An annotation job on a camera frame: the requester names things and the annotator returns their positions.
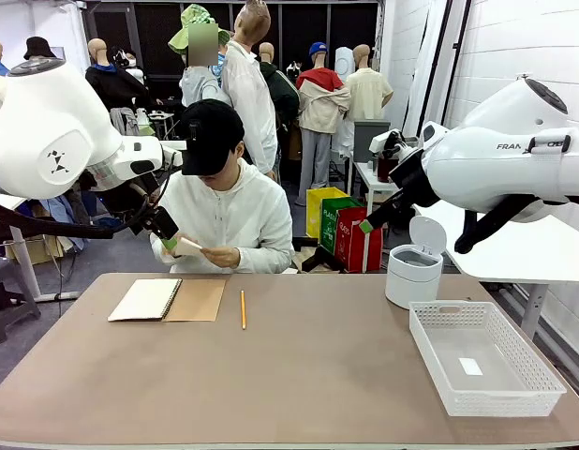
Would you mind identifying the white torn paper sheet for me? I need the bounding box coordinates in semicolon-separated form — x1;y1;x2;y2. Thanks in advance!
174;236;205;258

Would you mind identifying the green recycling bin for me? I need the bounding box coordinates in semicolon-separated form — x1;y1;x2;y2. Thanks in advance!
319;196;365;257

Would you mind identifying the cardboard box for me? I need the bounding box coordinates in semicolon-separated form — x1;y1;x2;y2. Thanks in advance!
6;235;87;266

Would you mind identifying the spiral notebook brown cover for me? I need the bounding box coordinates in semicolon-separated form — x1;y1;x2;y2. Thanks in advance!
107;277;228;323

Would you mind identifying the grey box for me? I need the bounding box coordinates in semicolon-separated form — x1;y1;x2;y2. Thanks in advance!
353;120;392;163

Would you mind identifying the person's left forearm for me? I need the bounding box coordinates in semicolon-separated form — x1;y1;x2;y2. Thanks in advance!
236;233;293;275

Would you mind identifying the mannequin cream shirt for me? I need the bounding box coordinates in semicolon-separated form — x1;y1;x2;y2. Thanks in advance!
345;44;394;124

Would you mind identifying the white torso form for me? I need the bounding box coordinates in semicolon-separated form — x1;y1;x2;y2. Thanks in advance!
334;46;355;83

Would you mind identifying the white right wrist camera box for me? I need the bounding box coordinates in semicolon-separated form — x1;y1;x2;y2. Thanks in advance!
368;129;408;156

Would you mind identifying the person's right forearm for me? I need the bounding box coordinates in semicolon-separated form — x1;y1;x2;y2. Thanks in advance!
150;232;178;274

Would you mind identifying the mannequin black bucket hat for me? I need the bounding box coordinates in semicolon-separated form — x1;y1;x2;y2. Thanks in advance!
22;36;57;61

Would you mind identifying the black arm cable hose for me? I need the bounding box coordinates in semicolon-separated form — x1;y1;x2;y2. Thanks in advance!
453;194;579;255
0;187;153;240

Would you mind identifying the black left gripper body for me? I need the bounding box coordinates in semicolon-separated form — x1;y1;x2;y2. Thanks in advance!
140;205;180;240

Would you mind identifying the large white desk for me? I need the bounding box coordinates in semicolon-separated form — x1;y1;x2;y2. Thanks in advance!
413;201;579;338

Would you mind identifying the red recycling bin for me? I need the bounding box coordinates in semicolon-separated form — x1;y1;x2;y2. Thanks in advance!
334;207;385;274

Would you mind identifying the white work table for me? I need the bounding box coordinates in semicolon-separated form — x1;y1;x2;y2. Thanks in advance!
0;194;80;304

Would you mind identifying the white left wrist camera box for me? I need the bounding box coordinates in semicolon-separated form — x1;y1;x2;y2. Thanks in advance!
160;142;186;168

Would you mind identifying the mannequin green checked hat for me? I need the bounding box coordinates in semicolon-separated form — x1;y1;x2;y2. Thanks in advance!
167;4;232;108

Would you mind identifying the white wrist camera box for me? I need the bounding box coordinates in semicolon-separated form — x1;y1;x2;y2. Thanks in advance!
368;129;408;156
160;142;186;168

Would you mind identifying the tall mannequin white shirt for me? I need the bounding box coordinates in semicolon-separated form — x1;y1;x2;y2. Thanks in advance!
221;0;279;182

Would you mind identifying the person's left hand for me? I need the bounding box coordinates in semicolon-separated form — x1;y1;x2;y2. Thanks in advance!
200;246;242;270

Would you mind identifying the white lidded trash can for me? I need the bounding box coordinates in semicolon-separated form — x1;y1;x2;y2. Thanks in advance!
385;215;448;310

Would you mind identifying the yellow recycling bin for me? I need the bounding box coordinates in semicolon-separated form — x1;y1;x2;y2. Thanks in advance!
305;187;350;240

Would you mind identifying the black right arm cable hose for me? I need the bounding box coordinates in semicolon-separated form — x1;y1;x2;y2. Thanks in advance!
453;194;579;255

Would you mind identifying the person in white hoodie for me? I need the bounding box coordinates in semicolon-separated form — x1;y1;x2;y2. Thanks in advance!
150;157;294;275

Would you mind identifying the mannequin dark green jacket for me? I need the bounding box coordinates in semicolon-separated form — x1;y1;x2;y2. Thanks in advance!
259;41;301;142

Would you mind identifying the small white side table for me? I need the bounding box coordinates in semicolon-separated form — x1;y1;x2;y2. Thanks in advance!
349;161;398;217

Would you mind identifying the black baseball cap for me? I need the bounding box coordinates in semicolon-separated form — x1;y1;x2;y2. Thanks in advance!
180;98;246;177

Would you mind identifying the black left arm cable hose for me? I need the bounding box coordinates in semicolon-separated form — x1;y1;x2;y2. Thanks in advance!
0;187;153;240

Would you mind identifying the black stand base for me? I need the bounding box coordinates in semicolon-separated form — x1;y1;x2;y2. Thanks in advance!
301;236;345;273

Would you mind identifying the dark brown glass jar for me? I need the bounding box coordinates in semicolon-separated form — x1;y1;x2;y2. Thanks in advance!
377;157;399;184

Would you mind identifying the white perforated plastic basket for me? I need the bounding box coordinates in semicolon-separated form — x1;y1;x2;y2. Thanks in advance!
408;300;567;417

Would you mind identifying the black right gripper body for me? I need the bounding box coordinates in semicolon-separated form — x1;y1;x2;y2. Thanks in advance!
390;148;441;210

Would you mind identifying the mannequin red beige jacket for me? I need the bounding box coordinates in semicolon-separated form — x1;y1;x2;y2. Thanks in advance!
296;41;351;207

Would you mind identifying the mannequin black jacket blue collar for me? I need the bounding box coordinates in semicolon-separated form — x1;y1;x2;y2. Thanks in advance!
85;37;153;137

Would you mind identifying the black wall pole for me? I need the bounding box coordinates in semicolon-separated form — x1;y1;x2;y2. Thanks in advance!
442;0;473;116
418;0;454;123

